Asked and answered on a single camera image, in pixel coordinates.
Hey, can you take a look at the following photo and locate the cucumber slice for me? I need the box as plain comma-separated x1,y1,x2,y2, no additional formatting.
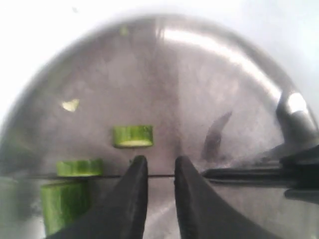
113,125,154,147
56,159,103,177

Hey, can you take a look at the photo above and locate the cucumber slice near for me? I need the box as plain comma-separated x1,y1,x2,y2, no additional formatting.
56,159,103,177

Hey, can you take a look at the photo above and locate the round steel plate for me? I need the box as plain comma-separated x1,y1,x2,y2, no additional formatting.
0,16,319,239

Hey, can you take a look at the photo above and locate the small pale food scrap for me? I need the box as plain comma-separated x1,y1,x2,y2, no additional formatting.
61,99,79,112

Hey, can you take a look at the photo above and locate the cucumber slice far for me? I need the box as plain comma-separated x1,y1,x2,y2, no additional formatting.
113,125,154,147

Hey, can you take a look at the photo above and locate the green cucumber piece with stem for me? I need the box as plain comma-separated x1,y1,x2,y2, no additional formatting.
40,181,91,236

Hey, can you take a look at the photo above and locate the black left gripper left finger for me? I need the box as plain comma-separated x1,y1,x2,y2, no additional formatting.
48,155,148,239

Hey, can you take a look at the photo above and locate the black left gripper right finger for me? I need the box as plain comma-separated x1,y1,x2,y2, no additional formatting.
174,156,276,239

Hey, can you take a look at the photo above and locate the black handled knife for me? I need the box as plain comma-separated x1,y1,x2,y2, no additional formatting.
47,146,319,201

